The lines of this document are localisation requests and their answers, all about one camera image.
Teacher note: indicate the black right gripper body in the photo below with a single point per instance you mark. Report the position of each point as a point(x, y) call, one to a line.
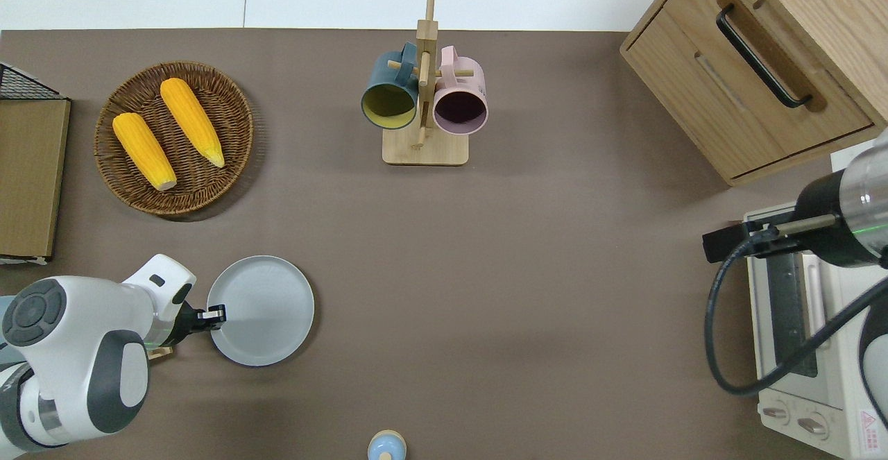
point(735, 241)

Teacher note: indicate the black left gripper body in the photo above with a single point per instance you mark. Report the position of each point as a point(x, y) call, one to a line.
point(189, 320)

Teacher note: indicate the gray round plate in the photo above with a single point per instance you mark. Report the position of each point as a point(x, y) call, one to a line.
point(270, 314)

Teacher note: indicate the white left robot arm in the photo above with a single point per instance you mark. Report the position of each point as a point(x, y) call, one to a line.
point(69, 349)

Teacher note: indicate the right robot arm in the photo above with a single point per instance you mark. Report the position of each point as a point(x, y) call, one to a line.
point(832, 217)

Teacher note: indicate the silver metal rod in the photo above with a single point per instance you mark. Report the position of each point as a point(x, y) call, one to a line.
point(805, 224)

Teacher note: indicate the round brown wicker tray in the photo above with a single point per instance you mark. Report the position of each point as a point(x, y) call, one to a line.
point(201, 182)

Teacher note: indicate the wooden drawer cabinet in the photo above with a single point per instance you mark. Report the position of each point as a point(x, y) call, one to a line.
point(694, 92)

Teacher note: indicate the cream toaster oven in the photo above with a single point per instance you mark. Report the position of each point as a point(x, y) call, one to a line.
point(832, 377)

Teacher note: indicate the short blunt yellow corn cob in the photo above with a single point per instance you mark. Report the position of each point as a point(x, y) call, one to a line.
point(142, 151)

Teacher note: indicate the long pointed yellow corn cob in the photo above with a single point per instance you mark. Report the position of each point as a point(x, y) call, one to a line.
point(191, 120)

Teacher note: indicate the light wooden board lid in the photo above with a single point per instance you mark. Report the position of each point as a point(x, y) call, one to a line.
point(28, 175)

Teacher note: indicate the large brown table mat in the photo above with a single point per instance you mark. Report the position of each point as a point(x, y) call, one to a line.
point(485, 273)

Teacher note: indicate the wooden mug rack stand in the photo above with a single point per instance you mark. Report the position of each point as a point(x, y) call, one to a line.
point(423, 155)

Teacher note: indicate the dark teal mug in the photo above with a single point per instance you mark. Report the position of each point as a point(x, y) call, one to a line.
point(388, 75)

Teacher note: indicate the pink mug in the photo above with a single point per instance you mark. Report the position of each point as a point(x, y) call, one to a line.
point(461, 78)

